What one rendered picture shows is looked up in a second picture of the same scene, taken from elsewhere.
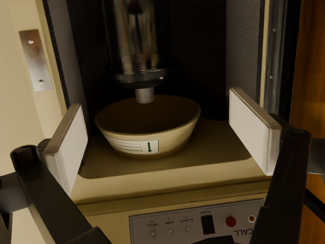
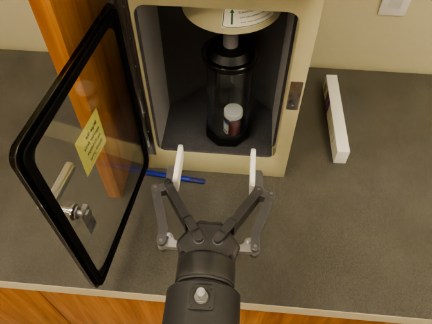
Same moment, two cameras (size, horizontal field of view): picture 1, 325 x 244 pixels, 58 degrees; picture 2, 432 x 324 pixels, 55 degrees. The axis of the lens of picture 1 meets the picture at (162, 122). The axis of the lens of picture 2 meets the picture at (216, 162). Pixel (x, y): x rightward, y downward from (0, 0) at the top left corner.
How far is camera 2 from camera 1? 0.63 m
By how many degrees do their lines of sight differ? 77
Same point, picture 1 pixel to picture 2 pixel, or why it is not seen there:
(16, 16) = (294, 115)
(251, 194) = not seen: outside the picture
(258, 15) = (152, 96)
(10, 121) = not seen: outside the picture
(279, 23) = (137, 92)
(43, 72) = (292, 90)
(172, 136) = (210, 22)
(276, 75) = (132, 66)
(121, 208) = not seen: outside the picture
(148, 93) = (227, 41)
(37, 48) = (290, 101)
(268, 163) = (177, 183)
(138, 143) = (241, 24)
